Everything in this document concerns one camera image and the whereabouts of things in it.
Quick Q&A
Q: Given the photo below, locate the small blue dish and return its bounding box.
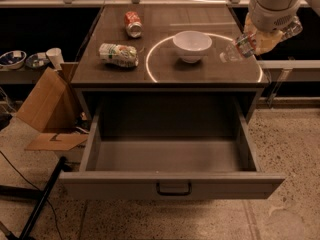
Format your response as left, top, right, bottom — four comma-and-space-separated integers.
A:
25, 52, 50, 69

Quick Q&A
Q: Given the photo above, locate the red soda can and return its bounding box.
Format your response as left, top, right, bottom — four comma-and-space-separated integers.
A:
124, 11, 143, 38

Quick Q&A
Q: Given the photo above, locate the crushed green white can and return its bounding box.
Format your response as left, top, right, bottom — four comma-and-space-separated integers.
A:
99, 43, 139, 68

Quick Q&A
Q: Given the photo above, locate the black metal stand leg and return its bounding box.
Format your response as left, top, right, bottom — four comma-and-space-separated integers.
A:
0, 157, 67, 240

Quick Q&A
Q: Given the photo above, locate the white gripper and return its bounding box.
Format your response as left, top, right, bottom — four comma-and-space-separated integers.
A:
244, 0, 300, 55

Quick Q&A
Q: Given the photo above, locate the open grey drawer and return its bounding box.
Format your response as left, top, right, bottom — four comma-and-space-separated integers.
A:
60, 93, 285, 200

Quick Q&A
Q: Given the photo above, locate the black drawer handle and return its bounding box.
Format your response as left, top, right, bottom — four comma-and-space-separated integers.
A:
156, 183, 192, 197

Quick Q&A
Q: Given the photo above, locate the brown cardboard box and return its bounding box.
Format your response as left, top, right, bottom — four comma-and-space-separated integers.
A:
16, 68, 88, 163

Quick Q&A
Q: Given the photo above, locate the blue white bowl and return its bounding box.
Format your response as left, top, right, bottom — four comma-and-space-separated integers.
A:
0, 50, 27, 70

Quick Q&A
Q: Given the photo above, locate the grey cabinet with dark top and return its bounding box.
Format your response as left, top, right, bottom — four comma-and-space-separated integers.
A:
72, 3, 269, 117

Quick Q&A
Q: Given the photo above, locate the clear plastic water bottle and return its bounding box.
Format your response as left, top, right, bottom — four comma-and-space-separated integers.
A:
219, 16, 303, 63

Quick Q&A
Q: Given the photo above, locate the white ceramic bowl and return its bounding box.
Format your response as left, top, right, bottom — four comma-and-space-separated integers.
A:
172, 31, 212, 63

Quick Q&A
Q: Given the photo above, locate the white paper cup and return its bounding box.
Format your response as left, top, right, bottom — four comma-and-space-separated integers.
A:
46, 48, 64, 69

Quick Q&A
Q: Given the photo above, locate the black floor cable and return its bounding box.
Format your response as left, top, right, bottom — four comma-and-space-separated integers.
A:
0, 149, 64, 240

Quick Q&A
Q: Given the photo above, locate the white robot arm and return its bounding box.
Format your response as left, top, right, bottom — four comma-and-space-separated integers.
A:
244, 0, 320, 55

